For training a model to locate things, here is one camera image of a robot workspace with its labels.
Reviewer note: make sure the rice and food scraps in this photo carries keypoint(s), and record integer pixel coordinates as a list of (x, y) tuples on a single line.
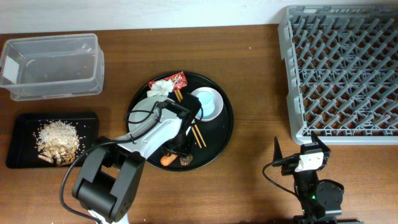
[(58, 142)]

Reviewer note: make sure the red snack wrapper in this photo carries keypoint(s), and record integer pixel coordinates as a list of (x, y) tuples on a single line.
[(179, 80)]

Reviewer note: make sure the grey dishwasher rack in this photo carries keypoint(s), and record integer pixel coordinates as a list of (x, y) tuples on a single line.
[(341, 63)]

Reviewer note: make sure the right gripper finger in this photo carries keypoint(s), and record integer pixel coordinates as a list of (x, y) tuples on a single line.
[(315, 138), (277, 157)]

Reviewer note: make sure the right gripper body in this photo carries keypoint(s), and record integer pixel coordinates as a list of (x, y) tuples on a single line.
[(289, 168)]

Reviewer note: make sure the white tissue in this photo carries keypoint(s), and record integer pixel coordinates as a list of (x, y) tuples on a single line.
[(160, 88)]

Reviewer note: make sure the wooden chopstick left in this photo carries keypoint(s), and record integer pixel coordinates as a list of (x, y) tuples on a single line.
[(179, 97)]

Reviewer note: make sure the wooden chopstick right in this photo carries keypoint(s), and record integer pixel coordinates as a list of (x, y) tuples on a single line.
[(203, 143)]

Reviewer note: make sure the pale grey plate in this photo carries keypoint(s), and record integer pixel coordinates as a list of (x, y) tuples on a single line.
[(141, 110)]

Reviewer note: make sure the round black serving tray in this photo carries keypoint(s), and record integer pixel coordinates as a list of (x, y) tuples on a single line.
[(216, 132)]

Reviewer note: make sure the orange carrot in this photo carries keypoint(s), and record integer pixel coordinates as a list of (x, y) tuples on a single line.
[(166, 160)]

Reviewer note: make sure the light blue cup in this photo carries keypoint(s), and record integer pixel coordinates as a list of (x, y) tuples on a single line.
[(207, 103)]

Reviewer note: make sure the wooden chopstick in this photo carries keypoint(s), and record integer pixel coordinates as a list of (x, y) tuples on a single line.
[(203, 143), (179, 97)]

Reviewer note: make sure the brown mushroom piece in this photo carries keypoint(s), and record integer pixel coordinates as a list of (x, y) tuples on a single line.
[(185, 160)]

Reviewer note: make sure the clear plastic bin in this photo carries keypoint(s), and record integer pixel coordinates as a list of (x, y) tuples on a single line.
[(58, 66)]

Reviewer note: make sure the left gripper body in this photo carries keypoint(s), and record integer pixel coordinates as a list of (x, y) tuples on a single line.
[(185, 142)]

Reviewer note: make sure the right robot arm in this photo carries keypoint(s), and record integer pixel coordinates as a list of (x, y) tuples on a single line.
[(320, 200)]

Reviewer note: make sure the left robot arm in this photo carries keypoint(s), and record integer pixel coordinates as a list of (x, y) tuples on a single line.
[(111, 171)]

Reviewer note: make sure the white small bowl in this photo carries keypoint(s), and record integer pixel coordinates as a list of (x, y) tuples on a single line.
[(218, 103)]

